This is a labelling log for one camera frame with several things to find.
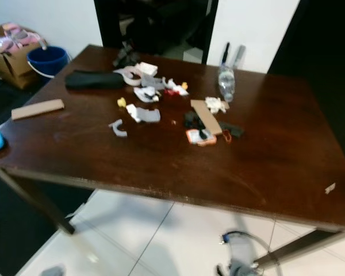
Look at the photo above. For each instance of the tan cardboard strip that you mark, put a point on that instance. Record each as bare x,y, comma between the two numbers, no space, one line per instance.
206,116
38,109

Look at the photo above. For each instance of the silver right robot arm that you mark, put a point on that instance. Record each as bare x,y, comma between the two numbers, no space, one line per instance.
241,267

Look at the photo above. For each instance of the cardboard box with pink items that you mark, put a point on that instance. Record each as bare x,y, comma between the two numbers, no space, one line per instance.
11,66

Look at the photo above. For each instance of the blue plastic bucket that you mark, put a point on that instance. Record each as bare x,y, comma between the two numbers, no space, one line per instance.
48,60

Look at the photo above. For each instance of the black fabric pouch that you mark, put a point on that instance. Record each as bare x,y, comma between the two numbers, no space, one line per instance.
93,80

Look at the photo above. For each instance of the curved grey plastic part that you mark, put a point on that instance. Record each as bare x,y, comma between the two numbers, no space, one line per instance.
117,129

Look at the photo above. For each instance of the small yellow item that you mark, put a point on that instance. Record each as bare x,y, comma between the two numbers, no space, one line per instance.
122,103

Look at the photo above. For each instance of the pale pink tape roll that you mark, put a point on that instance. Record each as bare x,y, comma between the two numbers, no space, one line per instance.
131,76

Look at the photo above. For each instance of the white and grey wrapper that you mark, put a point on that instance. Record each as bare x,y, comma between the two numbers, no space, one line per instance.
146,115

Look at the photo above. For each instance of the black gadget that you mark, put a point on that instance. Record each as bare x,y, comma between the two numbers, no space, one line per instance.
126,56

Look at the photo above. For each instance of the white and black scrap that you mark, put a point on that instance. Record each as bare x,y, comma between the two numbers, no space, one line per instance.
146,94

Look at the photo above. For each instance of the small white box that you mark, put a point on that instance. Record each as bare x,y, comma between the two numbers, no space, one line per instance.
147,69

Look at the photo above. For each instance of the small red item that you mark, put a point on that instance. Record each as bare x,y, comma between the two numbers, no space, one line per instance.
170,92

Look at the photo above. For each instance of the white and yellow scrap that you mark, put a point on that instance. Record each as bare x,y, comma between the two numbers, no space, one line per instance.
177,87

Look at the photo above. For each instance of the black lump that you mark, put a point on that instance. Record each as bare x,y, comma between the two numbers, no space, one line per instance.
192,119

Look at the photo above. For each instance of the orange and white device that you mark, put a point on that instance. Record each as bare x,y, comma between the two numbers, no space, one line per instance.
200,138

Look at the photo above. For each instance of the crumpled white paper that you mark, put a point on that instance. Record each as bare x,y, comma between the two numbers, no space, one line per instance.
215,104

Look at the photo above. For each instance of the clear plastic bottle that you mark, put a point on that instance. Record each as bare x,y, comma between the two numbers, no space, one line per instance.
226,83

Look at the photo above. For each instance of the flat black item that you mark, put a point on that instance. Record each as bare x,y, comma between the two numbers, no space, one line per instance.
234,130

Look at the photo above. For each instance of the black stick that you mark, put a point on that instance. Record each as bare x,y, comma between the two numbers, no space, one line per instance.
225,54

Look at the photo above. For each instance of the dark brown wooden table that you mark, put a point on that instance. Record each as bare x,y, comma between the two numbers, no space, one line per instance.
264,158

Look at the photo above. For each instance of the small white sticker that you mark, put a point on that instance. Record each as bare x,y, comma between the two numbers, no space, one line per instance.
330,188

